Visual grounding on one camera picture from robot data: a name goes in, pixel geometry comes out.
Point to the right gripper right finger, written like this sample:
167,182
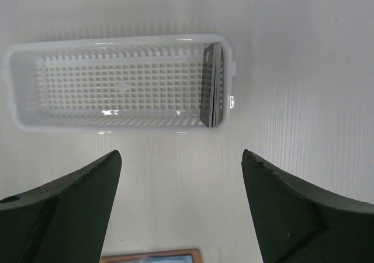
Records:
296,221

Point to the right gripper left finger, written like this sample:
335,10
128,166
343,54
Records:
64,220

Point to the white plastic basket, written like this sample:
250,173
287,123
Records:
114,85

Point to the brown leather card holder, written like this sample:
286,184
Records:
186,255

